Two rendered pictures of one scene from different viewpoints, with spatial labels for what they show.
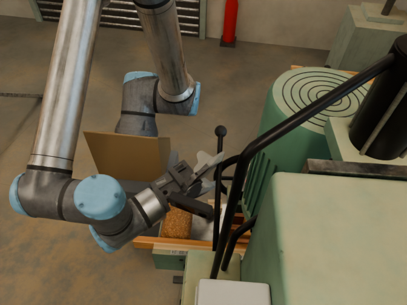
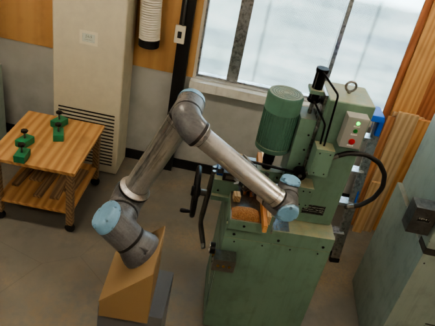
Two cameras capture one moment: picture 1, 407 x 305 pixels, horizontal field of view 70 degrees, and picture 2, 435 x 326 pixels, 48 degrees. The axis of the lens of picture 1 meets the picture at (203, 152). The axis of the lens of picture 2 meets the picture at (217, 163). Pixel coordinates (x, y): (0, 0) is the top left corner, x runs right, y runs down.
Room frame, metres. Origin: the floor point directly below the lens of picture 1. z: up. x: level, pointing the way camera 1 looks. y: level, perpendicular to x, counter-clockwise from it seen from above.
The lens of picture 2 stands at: (0.85, 1.95, 2.40)
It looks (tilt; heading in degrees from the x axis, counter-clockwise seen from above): 33 degrees down; 264
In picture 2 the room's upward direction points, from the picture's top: 12 degrees clockwise
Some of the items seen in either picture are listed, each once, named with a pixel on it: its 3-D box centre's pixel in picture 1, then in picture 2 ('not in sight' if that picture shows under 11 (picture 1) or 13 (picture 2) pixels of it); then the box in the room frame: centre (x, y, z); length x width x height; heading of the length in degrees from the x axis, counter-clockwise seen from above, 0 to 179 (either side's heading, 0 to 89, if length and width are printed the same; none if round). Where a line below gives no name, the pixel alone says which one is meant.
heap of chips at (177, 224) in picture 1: (177, 217); (246, 211); (0.44, 0.07, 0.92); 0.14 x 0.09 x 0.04; 178
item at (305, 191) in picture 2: not in sight; (303, 193); (0.17, -0.02, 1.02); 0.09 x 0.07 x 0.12; 88
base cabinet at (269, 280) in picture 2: not in sight; (260, 262); (0.23, -0.18, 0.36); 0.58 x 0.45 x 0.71; 178
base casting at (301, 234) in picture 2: not in sight; (276, 211); (0.23, -0.18, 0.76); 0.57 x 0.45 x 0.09; 178
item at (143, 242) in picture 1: (249, 250); (261, 188); (0.35, -0.15, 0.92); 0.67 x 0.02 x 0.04; 88
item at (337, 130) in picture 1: (384, 133); (318, 85); (0.21, -0.17, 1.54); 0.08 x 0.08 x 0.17; 88
